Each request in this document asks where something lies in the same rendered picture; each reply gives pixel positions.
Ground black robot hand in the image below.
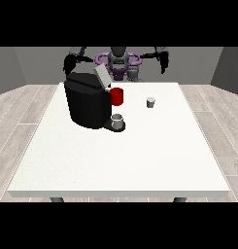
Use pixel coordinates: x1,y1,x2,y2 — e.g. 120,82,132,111
62,53,94,77
139,52,171,75

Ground pale grey machine lid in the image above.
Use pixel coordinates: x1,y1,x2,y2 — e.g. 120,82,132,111
93,63,113,89

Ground black coffee machine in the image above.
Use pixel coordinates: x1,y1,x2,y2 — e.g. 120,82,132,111
63,71,126,132

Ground small grey coffee pod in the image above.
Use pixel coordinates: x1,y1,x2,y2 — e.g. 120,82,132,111
146,96,156,109

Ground red pod holder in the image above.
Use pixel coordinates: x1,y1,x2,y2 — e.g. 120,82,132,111
109,87,124,107

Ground grey robot trunk purple rings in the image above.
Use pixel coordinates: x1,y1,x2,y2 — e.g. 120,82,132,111
94,47,145,84

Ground small grey cup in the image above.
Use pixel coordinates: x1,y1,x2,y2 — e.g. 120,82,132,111
110,113,125,129

